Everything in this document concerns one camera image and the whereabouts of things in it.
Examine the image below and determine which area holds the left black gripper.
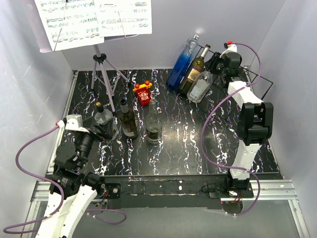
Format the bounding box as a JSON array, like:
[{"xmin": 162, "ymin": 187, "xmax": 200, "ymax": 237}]
[{"xmin": 75, "ymin": 116, "xmax": 113, "ymax": 168}]

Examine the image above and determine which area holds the small clear black-cap bottle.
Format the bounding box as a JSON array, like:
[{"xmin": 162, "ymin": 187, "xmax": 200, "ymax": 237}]
[{"xmin": 94, "ymin": 101, "xmax": 118, "ymax": 140}]

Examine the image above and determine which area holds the green wine bottle silver neck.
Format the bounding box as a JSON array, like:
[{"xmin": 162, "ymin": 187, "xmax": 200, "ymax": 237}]
[{"xmin": 179, "ymin": 44, "xmax": 211, "ymax": 94}]

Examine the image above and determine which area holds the dark green wine bottle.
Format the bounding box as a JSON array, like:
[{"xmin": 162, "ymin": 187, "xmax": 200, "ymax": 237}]
[{"xmin": 119, "ymin": 99, "xmax": 138, "ymax": 139}]

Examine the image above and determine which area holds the clear bottle with blue label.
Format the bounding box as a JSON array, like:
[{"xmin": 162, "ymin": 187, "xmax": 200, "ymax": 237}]
[{"xmin": 187, "ymin": 70, "xmax": 213, "ymax": 103}]

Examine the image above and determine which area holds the tall clear bottle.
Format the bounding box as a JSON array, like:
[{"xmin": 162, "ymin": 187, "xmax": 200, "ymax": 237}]
[{"xmin": 146, "ymin": 98, "xmax": 162, "ymax": 143}]

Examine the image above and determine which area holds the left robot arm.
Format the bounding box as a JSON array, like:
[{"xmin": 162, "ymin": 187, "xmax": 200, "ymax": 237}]
[{"xmin": 37, "ymin": 115, "xmax": 114, "ymax": 238}]

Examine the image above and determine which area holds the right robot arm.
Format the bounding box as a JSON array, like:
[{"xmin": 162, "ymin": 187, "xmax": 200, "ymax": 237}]
[{"xmin": 202, "ymin": 51, "xmax": 273, "ymax": 202}]

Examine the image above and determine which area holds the blue glass bottle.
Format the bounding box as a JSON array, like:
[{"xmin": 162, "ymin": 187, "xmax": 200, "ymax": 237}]
[{"xmin": 166, "ymin": 34, "xmax": 200, "ymax": 89}]

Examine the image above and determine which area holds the purple music stand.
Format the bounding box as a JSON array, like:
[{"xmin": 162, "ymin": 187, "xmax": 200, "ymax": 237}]
[{"xmin": 20, "ymin": 0, "xmax": 131, "ymax": 112}]

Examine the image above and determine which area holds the red yellow toy block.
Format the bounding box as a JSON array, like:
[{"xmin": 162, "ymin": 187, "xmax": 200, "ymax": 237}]
[{"xmin": 133, "ymin": 80, "xmax": 152, "ymax": 106}]

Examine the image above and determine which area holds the left sheet music page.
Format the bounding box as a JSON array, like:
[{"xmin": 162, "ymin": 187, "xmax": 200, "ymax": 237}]
[{"xmin": 35, "ymin": 0, "xmax": 104, "ymax": 52}]

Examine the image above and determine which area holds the sheet music page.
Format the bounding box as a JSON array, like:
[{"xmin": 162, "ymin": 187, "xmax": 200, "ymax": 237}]
[
  {"xmin": 94, "ymin": 0, "xmax": 152, "ymax": 37},
  {"xmin": 35, "ymin": 0, "xmax": 104, "ymax": 52}
]

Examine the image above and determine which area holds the right sheet music page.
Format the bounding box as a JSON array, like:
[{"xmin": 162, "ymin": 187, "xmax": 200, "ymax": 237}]
[{"xmin": 94, "ymin": 0, "xmax": 152, "ymax": 37}]

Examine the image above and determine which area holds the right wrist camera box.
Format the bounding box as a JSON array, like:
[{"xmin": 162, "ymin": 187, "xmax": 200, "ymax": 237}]
[{"xmin": 220, "ymin": 41, "xmax": 237, "ymax": 56}]

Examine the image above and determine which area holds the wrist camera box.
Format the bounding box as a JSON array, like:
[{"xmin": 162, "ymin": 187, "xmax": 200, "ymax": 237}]
[
  {"xmin": 220, "ymin": 41, "xmax": 237, "ymax": 56},
  {"xmin": 65, "ymin": 114, "xmax": 83, "ymax": 131}
]

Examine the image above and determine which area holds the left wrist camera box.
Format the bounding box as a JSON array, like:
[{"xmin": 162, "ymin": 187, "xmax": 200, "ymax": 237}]
[{"xmin": 65, "ymin": 114, "xmax": 83, "ymax": 131}]

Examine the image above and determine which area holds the black wire wine rack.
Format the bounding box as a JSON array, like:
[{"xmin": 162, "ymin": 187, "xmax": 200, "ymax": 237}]
[{"xmin": 170, "ymin": 44, "xmax": 274, "ymax": 119}]

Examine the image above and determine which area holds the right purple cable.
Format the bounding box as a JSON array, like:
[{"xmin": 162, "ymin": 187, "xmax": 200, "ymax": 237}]
[{"xmin": 200, "ymin": 42, "xmax": 263, "ymax": 216}]

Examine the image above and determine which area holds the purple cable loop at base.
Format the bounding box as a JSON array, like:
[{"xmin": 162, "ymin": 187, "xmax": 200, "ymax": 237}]
[{"xmin": 84, "ymin": 207, "xmax": 127, "ymax": 226}]

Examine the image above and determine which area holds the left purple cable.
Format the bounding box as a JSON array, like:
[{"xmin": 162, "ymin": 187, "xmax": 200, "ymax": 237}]
[{"xmin": 2, "ymin": 121, "xmax": 65, "ymax": 234}]

